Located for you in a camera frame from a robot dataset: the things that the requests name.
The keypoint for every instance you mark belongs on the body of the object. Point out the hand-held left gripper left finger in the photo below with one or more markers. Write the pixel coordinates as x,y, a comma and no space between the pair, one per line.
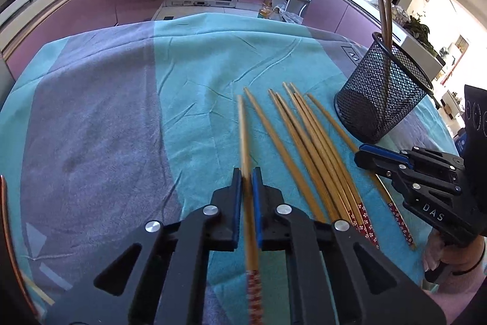
236,210

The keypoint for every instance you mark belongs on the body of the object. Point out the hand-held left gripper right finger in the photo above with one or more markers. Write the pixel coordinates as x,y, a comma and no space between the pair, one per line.
257,210

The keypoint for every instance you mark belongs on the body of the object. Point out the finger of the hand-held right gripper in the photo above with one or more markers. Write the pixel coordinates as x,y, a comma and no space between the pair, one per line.
380,164
384,151

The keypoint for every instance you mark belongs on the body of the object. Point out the black mesh utensil holder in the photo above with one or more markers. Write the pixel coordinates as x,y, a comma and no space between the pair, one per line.
380,100

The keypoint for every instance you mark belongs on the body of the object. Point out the bunch of wooden chopsticks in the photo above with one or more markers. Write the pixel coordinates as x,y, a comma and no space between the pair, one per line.
327,172

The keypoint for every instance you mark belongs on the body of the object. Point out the person's right forearm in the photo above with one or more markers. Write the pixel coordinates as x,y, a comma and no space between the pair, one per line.
464,304

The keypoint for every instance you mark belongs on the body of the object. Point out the person's right hand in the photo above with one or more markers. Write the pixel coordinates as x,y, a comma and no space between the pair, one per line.
470,260

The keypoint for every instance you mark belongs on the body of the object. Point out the leafy green vegetables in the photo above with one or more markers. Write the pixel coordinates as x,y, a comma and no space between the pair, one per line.
420,33

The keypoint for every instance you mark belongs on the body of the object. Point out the teal grey striped tablecloth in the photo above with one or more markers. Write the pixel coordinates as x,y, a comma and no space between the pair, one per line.
114,119

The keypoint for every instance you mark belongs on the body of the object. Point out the yellow cooking oil bottle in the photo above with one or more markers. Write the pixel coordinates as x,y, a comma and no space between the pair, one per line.
266,11

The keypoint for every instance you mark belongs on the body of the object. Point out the purple kitchen base cabinets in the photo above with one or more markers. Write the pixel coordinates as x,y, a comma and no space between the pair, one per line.
95,5

